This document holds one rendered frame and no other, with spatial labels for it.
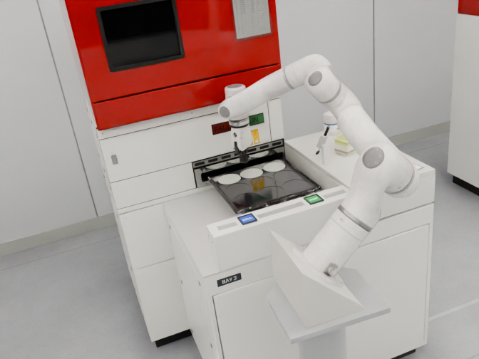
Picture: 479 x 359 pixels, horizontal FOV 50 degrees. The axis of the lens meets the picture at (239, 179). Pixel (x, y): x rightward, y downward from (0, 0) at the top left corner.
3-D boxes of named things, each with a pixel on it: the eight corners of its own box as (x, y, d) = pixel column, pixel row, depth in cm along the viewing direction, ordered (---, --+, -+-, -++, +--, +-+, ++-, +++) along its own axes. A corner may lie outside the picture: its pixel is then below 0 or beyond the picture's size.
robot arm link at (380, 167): (376, 236, 154) (427, 172, 150) (346, 219, 141) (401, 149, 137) (350, 214, 162) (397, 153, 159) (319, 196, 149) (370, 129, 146)
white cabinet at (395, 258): (191, 341, 264) (162, 204, 229) (353, 283, 290) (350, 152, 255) (233, 441, 209) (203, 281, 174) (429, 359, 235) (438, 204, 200)
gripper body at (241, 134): (241, 127, 204) (244, 152, 209) (252, 118, 212) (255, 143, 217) (225, 125, 208) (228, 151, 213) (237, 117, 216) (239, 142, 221)
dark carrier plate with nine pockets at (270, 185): (211, 178, 228) (211, 177, 227) (281, 159, 237) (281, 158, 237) (238, 211, 198) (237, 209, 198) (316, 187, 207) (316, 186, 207)
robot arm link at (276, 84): (286, 97, 183) (222, 125, 201) (300, 84, 196) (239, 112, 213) (274, 74, 181) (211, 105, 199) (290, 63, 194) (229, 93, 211)
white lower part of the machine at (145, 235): (130, 280, 319) (99, 161, 284) (251, 242, 341) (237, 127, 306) (154, 355, 258) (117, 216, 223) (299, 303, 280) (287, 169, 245)
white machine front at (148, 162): (117, 212, 225) (95, 127, 208) (284, 166, 247) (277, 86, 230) (118, 215, 223) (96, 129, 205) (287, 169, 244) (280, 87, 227)
